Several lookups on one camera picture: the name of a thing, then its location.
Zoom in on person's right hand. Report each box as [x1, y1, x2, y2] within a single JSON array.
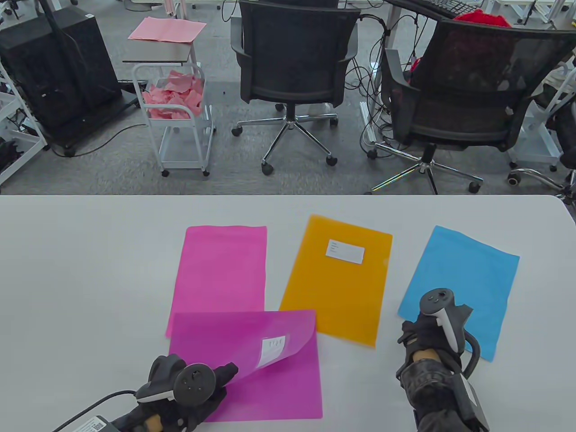
[[397, 305, 474, 361]]

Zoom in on person's left hand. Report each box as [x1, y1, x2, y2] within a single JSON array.
[[112, 355, 239, 432]]

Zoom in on grey hand controller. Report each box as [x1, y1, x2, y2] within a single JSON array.
[[136, 355, 216, 408], [419, 289, 464, 354]]

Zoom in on magenta L-shaped folder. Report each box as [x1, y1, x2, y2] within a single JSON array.
[[169, 310, 323, 422]]

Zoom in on blue cardstock sheet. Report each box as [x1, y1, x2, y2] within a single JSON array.
[[398, 225, 521, 363]]

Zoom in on orange L-shaped folder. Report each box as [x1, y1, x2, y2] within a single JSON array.
[[279, 215, 393, 348]]

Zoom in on pink cardstock sheet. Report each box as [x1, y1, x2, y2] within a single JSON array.
[[166, 225, 267, 338]]

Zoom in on person's left forearm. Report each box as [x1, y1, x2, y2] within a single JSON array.
[[112, 412, 162, 432]]

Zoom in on person's right forearm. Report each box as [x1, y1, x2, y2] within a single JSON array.
[[396, 351, 468, 432]]

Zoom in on grey right wrist device box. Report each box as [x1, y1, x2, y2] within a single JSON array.
[[452, 373, 491, 432]]

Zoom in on grey wrist device box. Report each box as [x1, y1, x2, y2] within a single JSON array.
[[452, 373, 491, 432], [76, 415, 111, 432]]

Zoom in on grey left wrist device box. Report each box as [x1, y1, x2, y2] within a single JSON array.
[[76, 415, 111, 432]]

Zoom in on chrome chair base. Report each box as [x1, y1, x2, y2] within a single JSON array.
[[508, 167, 576, 202]]

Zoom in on white metal cart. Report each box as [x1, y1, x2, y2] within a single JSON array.
[[508, 58, 576, 172]]

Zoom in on black see-through mesh chair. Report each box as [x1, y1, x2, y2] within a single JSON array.
[[367, 18, 576, 195]]

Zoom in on pile of pink paper scraps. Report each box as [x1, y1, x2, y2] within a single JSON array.
[[143, 70, 205, 121]]

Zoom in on black wheeled platform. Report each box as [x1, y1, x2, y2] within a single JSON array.
[[45, 95, 141, 157]]

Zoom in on white metal rack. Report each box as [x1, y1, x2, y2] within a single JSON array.
[[0, 58, 49, 186]]

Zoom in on black office chair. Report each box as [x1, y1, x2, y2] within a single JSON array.
[[230, 0, 361, 176]]

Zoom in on red cloth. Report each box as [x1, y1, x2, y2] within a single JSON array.
[[454, 10, 512, 28]]

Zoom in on white rolling cart grey top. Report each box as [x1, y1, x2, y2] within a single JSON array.
[[122, 40, 216, 177]]

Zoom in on black keyboard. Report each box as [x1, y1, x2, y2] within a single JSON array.
[[423, 0, 484, 18]]

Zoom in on black desk with white legs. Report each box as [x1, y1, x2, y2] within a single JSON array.
[[369, 0, 576, 75]]

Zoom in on black computer tower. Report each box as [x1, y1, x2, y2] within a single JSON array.
[[0, 5, 123, 131]]

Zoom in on pink paper sheets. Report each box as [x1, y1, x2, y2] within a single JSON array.
[[128, 17, 207, 44]]

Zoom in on black stand pole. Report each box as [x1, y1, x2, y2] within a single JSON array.
[[38, 0, 63, 34]]

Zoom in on black right glove cable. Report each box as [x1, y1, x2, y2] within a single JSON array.
[[459, 331, 481, 379]]

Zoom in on black glove cable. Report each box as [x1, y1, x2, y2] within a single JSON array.
[[52, 390, 139, 432], [459, 331, 481, 379]]

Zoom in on black left glove cable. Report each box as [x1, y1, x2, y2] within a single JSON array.
[[52, 390, 139, 432]]

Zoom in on white floor rail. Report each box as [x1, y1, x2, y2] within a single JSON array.
[[359, 101, 379, 151]]

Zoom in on tangle of black cables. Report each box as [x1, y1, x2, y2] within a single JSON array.
[[344, 13, 405, 156]]

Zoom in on black floor cable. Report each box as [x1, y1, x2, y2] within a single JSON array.
[[50, 124, 149, 158]]

